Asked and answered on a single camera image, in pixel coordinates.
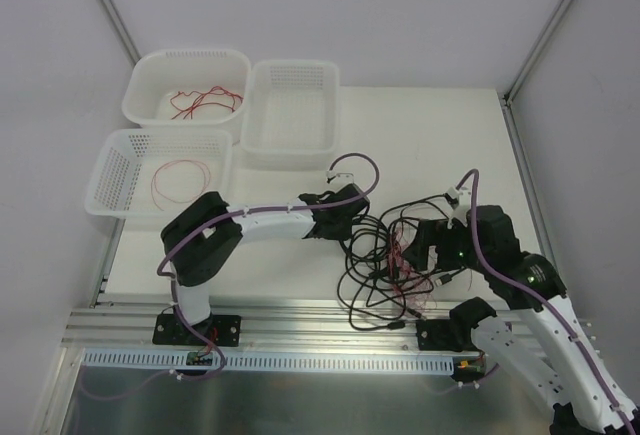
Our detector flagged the black cables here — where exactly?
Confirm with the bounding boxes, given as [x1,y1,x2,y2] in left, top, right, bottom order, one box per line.
[335,194,456,332]

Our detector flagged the thick red wire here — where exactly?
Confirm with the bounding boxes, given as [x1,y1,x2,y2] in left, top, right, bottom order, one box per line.
[169,85,245,121]

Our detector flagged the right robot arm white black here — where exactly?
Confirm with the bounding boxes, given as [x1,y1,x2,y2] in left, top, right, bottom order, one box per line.
[402,205,639,434]

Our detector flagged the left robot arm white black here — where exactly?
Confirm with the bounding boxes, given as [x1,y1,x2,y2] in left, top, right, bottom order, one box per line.
[157,183,370,344]

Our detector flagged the white perforated rectangular basket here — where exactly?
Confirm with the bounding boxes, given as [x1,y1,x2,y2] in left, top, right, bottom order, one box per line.
[240,59,341,171]

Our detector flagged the white slotted basket front left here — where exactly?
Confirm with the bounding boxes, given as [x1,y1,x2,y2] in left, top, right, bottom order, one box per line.
[84,127,233,220]

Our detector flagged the white solid plastic tub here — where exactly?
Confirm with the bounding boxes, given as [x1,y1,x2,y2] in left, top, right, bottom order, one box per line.
[121,49,251,138]

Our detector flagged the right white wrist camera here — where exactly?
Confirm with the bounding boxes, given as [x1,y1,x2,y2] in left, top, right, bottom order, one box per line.
[444,186,472,229]

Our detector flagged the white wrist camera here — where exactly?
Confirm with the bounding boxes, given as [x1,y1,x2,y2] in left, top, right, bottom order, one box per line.
[326,169,354,185]
[444,186,472,229]

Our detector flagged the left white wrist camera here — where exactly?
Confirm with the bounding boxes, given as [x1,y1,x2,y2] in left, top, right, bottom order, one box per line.
[326,169,354,185]

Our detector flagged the tangled thin red wires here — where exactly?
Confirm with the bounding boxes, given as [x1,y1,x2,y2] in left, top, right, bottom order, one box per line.
[387,219,476,311]

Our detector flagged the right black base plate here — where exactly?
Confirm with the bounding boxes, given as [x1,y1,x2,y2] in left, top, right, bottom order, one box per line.
[415,319,458,351]

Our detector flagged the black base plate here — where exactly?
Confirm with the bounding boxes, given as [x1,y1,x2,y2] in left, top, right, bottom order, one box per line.
[415,319,458,351]
[151,312,242,347]

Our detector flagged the thin red wire in basket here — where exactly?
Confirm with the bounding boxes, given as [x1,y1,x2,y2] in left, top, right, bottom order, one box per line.
[151,159,212,212]

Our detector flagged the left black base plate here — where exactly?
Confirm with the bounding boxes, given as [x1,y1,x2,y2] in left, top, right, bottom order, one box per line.
[151,312,242,347]

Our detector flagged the right aluminium frame post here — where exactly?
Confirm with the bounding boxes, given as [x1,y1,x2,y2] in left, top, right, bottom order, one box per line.
[502,0,576,107]

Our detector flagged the aluminium frame post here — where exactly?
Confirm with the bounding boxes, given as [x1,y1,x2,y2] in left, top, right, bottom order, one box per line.
[97,0,141,66]
[502,0,576,107]

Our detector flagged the aluminium mounting rail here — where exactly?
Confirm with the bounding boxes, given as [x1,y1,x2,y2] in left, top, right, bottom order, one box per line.
[64,294,591,354]

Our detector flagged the white slotted cable duct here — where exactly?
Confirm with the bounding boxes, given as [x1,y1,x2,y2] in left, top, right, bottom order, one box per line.
[83,349,454,376]

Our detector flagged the left aluminium frame post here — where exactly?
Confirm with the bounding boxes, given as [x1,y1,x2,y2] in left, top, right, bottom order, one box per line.
[97,0,141,66]

